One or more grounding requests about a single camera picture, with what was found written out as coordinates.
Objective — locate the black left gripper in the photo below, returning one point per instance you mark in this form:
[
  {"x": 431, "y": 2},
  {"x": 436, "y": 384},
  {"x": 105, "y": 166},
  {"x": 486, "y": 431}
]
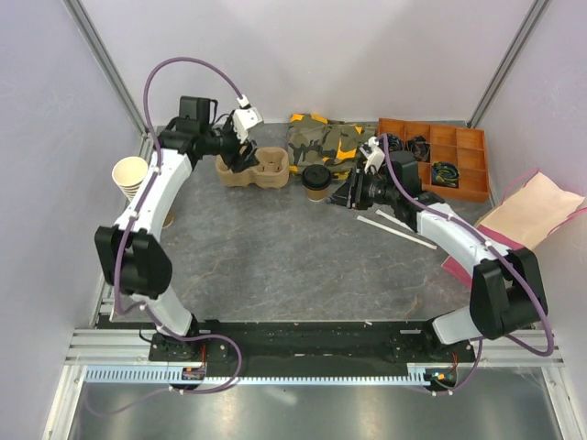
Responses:
[{"x": 234, "y": 161}]

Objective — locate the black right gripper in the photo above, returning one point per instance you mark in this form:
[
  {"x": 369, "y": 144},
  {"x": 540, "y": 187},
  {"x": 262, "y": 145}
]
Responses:
[{"x": 350, "y": 193}]

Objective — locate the brown paper coffee cup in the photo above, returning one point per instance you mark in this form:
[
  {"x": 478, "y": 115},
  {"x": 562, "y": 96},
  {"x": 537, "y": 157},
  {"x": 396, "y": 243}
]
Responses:
[{"x": 317, "y": 195}]

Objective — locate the black plastic cup lid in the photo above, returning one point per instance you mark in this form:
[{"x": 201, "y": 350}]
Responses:
[{"x": 316, "y": 177}]

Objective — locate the beige pink paper bag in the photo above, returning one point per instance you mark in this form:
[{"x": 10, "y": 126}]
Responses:
[{"x": 533, "y": 208}]

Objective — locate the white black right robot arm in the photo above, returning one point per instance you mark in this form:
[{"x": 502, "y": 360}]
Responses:
[{"x": 507, "y": 291}]

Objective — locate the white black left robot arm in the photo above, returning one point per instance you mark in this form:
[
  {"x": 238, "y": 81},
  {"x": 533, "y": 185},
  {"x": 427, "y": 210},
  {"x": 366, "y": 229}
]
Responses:
[{"x": 130, "y": 253}]

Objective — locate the brown pulp cup carrier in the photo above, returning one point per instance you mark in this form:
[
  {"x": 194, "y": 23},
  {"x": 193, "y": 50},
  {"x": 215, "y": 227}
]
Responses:
[{"x": 272, "y": 172}]

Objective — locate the white wrapped straw right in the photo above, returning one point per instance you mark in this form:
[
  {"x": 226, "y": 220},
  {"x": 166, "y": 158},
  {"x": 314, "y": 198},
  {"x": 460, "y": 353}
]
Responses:
[{"x": 392, "y": 219}]

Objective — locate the white wrapped straw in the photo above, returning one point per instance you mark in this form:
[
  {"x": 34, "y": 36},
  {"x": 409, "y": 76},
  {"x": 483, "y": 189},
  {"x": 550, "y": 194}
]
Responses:
[
  {"x": 396, "y": 232},
  {"x": 392, "y": 219}
]

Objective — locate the camouflage folded cloth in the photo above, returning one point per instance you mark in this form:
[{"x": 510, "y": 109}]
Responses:
[{"x": 315, "y": 140}]

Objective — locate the white wrapped straw left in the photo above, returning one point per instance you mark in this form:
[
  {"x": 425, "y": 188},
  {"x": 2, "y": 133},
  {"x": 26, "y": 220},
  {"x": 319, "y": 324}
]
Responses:
[{"x": 396, "y": 232}]

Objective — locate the dark blue rolled tie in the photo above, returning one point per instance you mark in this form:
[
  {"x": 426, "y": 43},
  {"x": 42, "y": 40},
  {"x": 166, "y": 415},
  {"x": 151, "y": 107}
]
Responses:
[{"x": 392, "y": 142}]

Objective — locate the dark patterned rolled tie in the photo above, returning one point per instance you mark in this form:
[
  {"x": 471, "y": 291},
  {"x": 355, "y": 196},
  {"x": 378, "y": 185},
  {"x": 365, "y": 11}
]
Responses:
[{"x": 419, "y": 148}]

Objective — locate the yellow blue rolled tie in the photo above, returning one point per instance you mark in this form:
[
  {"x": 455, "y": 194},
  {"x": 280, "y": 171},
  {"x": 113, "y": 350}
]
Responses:
[{"x": 445, "y": 174}]

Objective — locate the stack of paper cups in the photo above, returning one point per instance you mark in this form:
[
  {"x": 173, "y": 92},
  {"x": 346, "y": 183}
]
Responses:
[{"x": 131, "y": 175}]

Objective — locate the orange wooden divided tray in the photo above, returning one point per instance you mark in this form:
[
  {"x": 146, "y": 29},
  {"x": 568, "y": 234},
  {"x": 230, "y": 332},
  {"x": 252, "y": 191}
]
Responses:
[{"x": 461, "y": 147}]

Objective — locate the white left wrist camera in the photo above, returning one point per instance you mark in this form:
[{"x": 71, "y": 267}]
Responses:
[{"x": 245, "y": 118}]

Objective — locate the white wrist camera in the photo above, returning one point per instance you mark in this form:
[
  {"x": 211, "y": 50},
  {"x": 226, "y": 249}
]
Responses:
[
  {"x": 245, "y": 118},
  {"x": 373, "y": 155}
]

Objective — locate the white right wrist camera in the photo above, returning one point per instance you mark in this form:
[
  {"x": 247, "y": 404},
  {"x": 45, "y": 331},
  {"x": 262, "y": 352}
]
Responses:
[{"x": 373, "y": 155}]

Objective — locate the slotted grey cable duct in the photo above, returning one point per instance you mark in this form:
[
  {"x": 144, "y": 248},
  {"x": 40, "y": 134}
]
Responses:
[{"x": 167, "y": 375}]

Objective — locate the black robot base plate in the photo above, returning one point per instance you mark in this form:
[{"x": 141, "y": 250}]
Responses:
[{"x": 311, "y": 348}]

